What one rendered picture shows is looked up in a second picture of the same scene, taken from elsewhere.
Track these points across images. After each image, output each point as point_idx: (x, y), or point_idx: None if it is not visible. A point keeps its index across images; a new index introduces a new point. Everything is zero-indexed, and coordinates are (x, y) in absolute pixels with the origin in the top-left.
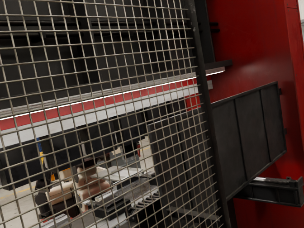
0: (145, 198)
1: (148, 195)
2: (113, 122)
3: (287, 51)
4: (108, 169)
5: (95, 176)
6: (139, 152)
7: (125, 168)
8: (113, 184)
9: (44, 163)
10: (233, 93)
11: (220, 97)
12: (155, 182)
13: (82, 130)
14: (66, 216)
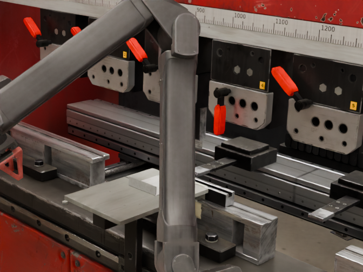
0: (318, 177)
1: (303, 175)
2: (200, 52)
3: None
4: (96, 201)
5: (138, 214)
6: (12, 160)
7: (114, 182)
8: (228, 194)
9: (194, 188)
10: (36, 8)
11: (9, 17)
12: (261, 162)
13: (280, 62)
14: (353, 247)
